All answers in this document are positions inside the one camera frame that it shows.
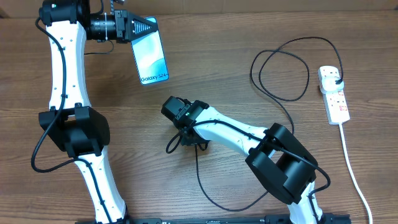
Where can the white charger plug adapter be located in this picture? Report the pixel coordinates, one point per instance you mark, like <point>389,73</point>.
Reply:
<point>329,85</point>

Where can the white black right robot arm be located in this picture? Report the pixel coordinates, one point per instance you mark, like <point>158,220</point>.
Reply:
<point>282,165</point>

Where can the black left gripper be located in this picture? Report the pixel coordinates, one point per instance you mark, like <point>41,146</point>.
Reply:
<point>125,21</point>

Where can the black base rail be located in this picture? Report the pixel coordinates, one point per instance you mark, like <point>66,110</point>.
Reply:
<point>268,219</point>

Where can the Galaxy smartphone blue screen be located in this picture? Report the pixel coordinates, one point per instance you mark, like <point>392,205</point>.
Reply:
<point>150,59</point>

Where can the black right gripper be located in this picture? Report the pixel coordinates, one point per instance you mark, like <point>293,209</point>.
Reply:
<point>193,141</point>

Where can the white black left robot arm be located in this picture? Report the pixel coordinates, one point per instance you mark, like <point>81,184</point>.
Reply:
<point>71,122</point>

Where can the white power strip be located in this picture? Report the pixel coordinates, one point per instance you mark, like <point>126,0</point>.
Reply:
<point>335,103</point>

